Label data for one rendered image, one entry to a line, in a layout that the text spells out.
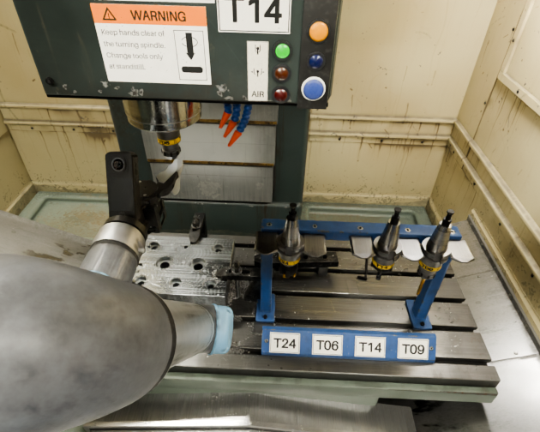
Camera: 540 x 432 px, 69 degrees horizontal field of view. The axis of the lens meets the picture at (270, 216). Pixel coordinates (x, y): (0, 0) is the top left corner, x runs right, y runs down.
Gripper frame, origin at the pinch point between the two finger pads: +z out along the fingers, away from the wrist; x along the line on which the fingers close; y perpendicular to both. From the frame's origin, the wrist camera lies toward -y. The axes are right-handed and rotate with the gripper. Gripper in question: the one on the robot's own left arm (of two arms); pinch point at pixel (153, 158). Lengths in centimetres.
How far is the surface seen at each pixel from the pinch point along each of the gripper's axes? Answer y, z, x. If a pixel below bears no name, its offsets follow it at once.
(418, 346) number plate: 48, -10, 62
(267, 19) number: -28.0, -7.7, 22.4
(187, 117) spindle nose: -5.5, 6.9, 5.9
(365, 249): 21.0, -2.4, 45.0
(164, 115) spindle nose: -6.9, 4.5, 2.1
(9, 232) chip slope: 67, 43, -82
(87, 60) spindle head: -21.7, -7.8, -3.7
